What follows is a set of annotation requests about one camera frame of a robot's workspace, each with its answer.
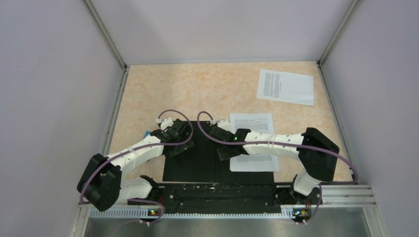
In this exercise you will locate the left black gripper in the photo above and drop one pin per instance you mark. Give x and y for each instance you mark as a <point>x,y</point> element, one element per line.
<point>181,148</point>

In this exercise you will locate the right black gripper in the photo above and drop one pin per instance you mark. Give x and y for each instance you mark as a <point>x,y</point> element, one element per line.
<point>224,155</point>

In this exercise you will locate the teal folder black inside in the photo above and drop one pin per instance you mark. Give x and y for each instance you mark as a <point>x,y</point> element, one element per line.
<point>201,164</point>

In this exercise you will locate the single printed paper sheet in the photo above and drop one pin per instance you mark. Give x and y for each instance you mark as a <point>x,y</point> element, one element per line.
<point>285,87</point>

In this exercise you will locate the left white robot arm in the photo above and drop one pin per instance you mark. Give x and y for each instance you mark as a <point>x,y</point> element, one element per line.
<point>102,183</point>

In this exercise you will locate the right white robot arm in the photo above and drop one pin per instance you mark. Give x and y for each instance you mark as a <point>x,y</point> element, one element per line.
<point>316,152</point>

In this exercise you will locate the blue orange toy car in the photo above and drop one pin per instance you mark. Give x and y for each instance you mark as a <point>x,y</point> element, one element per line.
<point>147,133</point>

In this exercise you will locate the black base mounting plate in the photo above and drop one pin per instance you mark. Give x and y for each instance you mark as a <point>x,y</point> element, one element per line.
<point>229,199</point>

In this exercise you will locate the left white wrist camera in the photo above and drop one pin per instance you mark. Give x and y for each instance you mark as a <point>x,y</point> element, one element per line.
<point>164,123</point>

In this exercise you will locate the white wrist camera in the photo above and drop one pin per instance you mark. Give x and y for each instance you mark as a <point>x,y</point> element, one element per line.
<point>223,123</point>
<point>164,123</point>

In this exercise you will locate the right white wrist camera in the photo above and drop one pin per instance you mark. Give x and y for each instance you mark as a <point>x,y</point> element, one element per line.
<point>223,123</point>

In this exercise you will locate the aluminium frame rail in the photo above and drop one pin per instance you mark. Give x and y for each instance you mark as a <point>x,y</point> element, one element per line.
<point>333,196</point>

